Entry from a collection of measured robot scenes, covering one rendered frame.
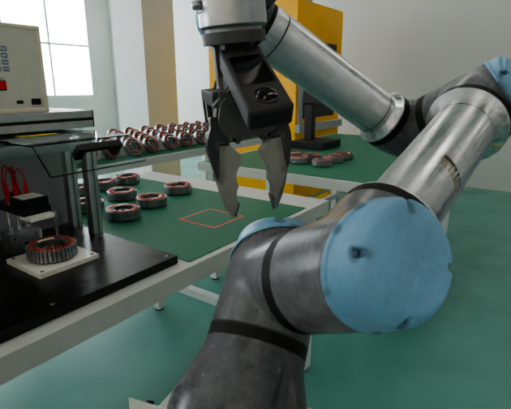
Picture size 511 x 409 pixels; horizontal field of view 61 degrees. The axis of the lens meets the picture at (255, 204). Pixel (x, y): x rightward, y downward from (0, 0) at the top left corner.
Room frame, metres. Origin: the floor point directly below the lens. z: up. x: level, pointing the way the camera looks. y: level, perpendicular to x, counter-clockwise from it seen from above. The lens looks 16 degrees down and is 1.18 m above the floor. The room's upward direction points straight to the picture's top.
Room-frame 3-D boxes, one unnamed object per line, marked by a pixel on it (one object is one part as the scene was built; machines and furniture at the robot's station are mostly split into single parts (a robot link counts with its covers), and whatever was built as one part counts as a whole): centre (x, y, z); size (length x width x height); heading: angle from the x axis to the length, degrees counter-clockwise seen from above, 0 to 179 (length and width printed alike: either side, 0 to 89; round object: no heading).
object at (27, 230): (1.05, 0.61, 0.80); 0.08 x 0.05 x 0.06; 145
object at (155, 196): (1.55, 0.39, 0.77); 0.11 x 0.11 x 0.04
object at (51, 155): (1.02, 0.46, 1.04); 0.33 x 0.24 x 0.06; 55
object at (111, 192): (1.64, 0.52, 0.77); 0.11 x 0.11 x 0.04
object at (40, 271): (0.97, 0.49, 0.78); 0.15 x 0.15 x 0.01; 55
